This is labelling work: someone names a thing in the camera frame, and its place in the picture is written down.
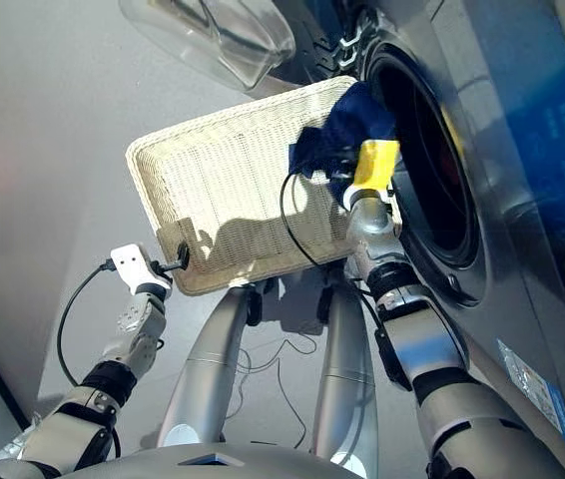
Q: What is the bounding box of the navy blue garment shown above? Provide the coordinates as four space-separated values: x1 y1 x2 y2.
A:
286 82 398 201

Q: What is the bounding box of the black basket stand caster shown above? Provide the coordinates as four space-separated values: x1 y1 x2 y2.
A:
246 278 265 326
316 286 334 321

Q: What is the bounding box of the pale woven laundry basket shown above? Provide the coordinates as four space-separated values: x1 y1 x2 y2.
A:
125 75 403 296

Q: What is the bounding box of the round glass washing machine door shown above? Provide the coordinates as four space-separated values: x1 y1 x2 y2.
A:
118 0 363 94

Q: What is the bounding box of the grey washing machine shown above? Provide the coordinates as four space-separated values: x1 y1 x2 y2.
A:
267 0 565 479

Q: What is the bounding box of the silver robot leg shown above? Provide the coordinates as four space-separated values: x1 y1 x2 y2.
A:
157 283 254 448
310 283 379 479

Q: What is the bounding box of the grey robot torso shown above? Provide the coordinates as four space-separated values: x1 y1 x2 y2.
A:
117 443 363 479

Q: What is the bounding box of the blue energy label sticker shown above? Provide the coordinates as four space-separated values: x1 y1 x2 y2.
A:
495 338 565 450

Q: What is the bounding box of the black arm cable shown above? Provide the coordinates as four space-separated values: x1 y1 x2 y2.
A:
56 258 124 460
280 169 388 340

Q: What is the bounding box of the thin white floor cable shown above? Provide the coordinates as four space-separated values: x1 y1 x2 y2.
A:
222 338 313 450

